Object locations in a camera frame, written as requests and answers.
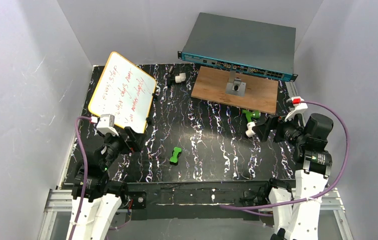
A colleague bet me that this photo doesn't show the wooden board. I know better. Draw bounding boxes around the wooden board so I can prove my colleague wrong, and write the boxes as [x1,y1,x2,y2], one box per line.
[191,66,278,114]

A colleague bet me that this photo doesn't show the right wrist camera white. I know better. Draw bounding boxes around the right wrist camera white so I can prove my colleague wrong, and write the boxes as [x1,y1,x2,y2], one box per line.
[284,96,308,122]

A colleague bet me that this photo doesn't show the green bone-shaped eraser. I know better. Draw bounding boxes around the green bone-shaped eraser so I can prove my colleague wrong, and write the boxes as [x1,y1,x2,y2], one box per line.
[169,147,182,165]

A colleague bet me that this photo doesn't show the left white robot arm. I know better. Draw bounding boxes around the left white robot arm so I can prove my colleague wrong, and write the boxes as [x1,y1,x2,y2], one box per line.
[67,126,147,240]

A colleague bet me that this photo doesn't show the grey metal bracket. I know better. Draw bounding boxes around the grey metal bracket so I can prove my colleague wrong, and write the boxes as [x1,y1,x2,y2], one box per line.
[225,70,246,97]

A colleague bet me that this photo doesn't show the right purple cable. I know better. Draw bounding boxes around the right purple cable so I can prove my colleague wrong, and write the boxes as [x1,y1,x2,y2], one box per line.
[219,100,350,218]

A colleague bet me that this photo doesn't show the black and white marker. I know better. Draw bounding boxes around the black and white marker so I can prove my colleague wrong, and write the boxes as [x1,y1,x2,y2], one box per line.
[165,66,186,87]

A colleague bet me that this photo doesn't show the yellow-framed whiteboard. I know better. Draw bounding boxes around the yellow-framed whiteboard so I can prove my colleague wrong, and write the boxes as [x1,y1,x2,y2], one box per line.
[88,51,157,134]

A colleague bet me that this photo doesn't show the aluminium frame rail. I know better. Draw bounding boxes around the aluminium frame rail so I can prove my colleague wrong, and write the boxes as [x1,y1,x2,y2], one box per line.
[39,183,353,240]

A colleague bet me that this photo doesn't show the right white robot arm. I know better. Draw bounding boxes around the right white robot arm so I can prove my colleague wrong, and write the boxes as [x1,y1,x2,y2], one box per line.
[253,113,333,240]

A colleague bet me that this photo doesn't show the teal network switch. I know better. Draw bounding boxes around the teal network switch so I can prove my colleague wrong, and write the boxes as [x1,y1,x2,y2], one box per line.
[178,12,298,82]

